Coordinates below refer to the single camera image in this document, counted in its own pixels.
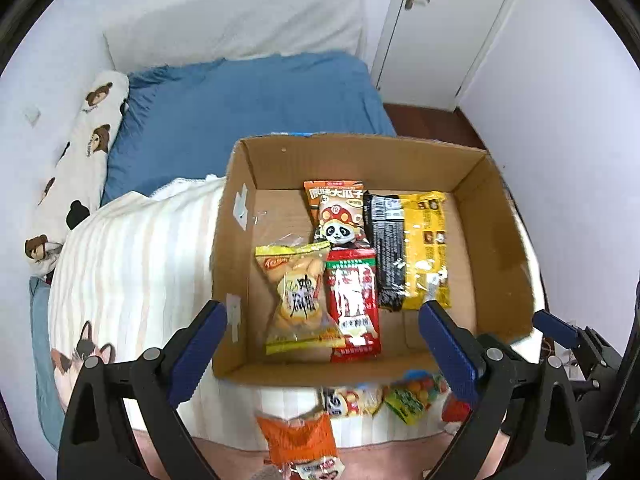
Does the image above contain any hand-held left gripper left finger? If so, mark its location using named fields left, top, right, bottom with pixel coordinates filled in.
left=56, top=300, right=228, bottom=480

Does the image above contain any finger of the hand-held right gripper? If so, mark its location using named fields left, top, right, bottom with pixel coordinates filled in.
left=532, top=310, right=623, bottom=361

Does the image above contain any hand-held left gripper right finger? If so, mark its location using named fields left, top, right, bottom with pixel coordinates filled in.
left=419, top=300, right=587, bottom=480

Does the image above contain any red triangular snack packet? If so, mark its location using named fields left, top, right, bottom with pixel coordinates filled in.
left=442, top=392, right=473, bottom=423

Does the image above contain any green candy packet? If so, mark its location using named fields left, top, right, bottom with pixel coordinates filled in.
left=382, top=372, right=448, bottom=426

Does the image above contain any brown cardboard box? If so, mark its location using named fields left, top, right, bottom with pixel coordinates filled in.
left=210, top=132, right=538, bottom=388

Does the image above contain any yellow panda snack packet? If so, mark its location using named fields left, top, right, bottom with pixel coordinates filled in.
left=320, top=385, right=386, bottom=418

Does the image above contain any orange snack packet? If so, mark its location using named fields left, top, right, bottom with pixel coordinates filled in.
left=255, top=407, right=346, bottom=480

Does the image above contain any red white-label snack packet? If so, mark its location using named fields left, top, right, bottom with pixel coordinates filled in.
left=325, top=247, right=382, bottom=363

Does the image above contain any striped cat-print blanket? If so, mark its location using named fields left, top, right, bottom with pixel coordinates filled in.
left=47, top=175, right=546, bottom=451

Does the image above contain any yellow clear biscuit bag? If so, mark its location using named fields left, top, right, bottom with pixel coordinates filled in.
left=255, top=241, right=346, bottom=357

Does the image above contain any black and yellow snack packet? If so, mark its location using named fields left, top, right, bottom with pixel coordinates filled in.
left=362, top=190, right=452, bottom=311

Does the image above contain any light blue cloth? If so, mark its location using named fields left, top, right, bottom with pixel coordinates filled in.
left=29, top=277, right=66, bottom=451

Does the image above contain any brown panda seed packet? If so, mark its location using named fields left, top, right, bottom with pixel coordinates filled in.
left=303, top=179, right=376, bottom=251

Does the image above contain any white bear-print pillow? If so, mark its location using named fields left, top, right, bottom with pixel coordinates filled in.
left=25, top=71, right=130, bottom=276

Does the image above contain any blue bed sheet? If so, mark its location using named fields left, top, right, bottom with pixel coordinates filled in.
left=101, top=52, right=398, bottom=206

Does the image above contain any white door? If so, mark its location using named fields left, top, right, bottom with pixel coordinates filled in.
left=372, top=0, right=531, bottom=111

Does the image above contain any white padded headboard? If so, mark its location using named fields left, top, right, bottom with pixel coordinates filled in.
left=103, top=0, right=366, bottom=73

